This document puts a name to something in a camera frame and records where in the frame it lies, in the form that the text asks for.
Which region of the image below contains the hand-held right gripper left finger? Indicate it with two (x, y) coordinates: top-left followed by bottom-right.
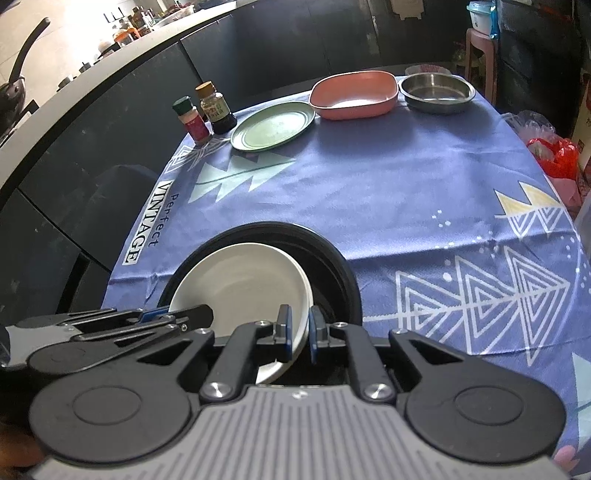
(134, 305), (296, 404)

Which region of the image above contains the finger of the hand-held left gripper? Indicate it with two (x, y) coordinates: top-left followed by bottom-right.
(60, 307), (174, 329)
(74, 304), (216, 347)

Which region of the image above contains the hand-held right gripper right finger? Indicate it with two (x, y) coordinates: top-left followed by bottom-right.
(308, 306), (467, 404)

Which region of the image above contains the white plate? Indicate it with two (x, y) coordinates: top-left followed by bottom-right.
(168, 242), (315, 384)

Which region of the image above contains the black plate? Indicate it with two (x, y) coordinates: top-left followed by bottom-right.
(157, 222), (363, 386)

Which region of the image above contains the green plate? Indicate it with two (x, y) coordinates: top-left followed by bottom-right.
(230, 102), (317, 152)

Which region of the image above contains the stainless steel bowl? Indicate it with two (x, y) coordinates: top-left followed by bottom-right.
(398, 73), (476, 114)

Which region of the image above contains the blue printed tablecloth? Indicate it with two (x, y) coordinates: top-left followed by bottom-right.
(99, 69), (591, 467)

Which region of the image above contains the green-capped spice bottle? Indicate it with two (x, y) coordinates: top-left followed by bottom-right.
(172, 96), (211, 145)

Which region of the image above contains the brown-capped soy sauce bottle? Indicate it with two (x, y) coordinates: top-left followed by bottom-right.
(195, 82), (238, 136)

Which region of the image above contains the grey kitchen counter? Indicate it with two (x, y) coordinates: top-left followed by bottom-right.
(0, 0), (259, 199)

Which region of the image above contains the black frying pan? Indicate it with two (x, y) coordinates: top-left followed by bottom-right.
(0, 17), (52, 137)

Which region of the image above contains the white trash bin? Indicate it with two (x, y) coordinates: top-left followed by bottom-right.
(405, 64), (452, 78)

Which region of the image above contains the row of condiment jars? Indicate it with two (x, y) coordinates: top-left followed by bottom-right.
(95, 0), (197, 54)

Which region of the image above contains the red plastic bag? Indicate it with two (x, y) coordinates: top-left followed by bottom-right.
(526, 136), (581, 180)

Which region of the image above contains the clear plastic bag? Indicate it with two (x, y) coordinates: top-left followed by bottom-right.
(505, 110), (563, 141)

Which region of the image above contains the pink plastic stool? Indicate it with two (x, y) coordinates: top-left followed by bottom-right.
(463, 28), (503, 108)

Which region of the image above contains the beige hanging board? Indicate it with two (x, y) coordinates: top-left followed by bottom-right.
(390, 0), (424, 21)

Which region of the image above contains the white lidded container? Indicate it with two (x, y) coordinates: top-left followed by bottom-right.
(466, 0), (502, 38)

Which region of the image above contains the blue plastic bag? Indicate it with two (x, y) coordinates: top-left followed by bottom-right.
(487, 4), (503, 40)

